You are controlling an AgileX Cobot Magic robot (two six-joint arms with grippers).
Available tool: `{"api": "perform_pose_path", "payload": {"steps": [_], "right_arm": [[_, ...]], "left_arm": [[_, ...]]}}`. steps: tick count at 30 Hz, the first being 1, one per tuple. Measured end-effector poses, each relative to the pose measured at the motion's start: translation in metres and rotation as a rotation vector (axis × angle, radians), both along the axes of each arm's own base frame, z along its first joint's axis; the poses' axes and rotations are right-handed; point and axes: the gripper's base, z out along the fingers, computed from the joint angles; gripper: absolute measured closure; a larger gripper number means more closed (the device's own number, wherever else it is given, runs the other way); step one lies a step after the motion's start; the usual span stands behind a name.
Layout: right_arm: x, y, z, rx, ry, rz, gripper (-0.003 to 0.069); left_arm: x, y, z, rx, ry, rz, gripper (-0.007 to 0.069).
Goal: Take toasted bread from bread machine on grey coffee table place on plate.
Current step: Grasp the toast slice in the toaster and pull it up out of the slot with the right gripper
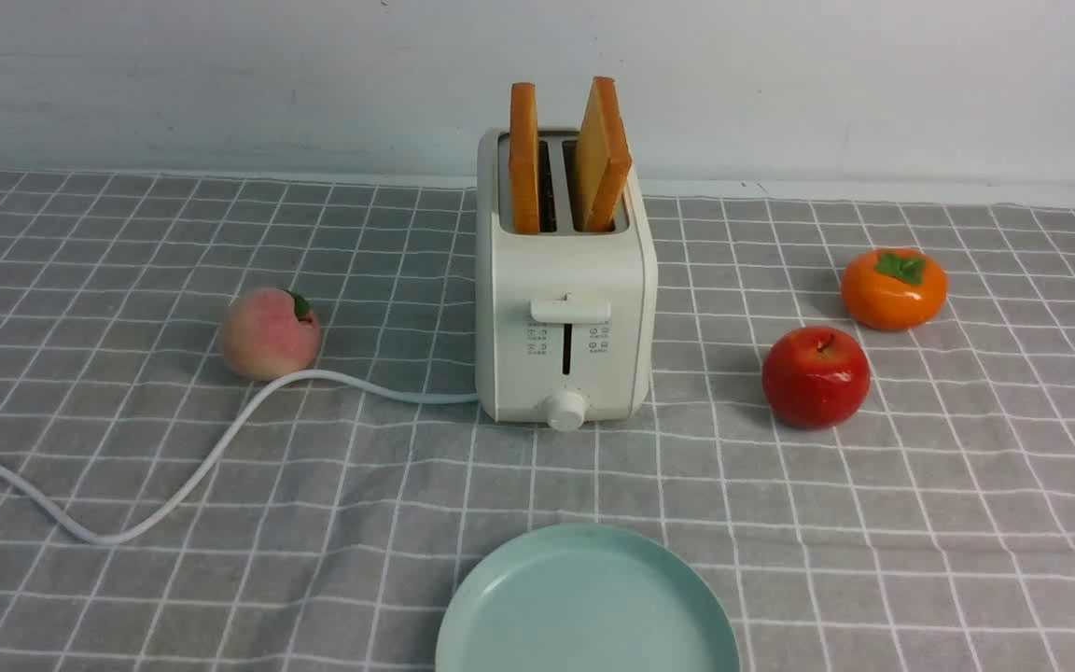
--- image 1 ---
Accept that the toast slice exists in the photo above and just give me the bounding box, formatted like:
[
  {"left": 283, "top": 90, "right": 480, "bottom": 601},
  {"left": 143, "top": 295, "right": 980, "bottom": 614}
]
[
  {"left": 508, "top": 82, "right": 541, "bottom": 234},
  {"left": 575, "top": 77, "right": 633, "bottom": 233}
]

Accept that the white two-slot toaster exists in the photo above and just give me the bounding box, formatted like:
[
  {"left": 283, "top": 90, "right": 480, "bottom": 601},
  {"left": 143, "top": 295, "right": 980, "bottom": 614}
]
[{"left": 475, "top": 127, "right": 658, "bottom": 431}]

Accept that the light green plate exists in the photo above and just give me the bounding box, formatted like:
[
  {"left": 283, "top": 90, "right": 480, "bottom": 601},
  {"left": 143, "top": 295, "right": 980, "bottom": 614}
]
[{"left": 434, "top": 524, "right": 741, "bottom": 671}]

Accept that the pink peach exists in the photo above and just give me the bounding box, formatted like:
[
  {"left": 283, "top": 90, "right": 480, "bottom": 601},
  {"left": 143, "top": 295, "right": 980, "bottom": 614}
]
[{"left": 220, "top": 287, "right": 323, "bottom": 382}]

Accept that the red apple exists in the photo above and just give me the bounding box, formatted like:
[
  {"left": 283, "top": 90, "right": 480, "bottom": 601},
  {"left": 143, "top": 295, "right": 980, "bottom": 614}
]
[{"left": 761, "top": 325, "right": 872, "bottom": 430}]

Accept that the orange persimmon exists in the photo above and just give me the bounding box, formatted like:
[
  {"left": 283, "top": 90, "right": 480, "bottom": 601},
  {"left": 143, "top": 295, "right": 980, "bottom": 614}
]
[{"left": 841, "top": 248, "right": 948, "bottom": 331}]

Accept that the grey checked tablecloth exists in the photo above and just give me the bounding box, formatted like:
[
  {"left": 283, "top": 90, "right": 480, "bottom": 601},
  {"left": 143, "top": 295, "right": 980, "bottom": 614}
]
[{"left": 0, "top": 168, "right": 1075, "bottom": 672}]

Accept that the white toaster power cable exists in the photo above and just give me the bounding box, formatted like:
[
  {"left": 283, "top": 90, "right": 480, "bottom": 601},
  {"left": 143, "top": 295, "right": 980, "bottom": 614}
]
[{"left": 0, "top": 370, "right": 481, "bottom": 546}]

